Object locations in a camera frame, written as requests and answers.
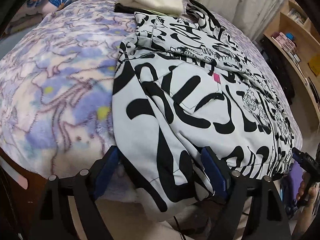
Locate black white graffiti print jacket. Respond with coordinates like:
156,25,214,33
112,0,294,220

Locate right hand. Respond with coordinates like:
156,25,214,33
291,172,319,239

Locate purple floral bed blanket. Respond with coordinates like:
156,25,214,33
0,0,303,205

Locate pink storage boxes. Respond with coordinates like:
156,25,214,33
271,32,297,55

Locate wooden bookshelf unit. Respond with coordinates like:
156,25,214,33
263,0,319,116

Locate black folded garment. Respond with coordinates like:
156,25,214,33
114,3,139,14

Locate row of books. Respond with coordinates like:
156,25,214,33
287,8,307,25

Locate light green folded garment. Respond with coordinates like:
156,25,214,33
144,9,167,16

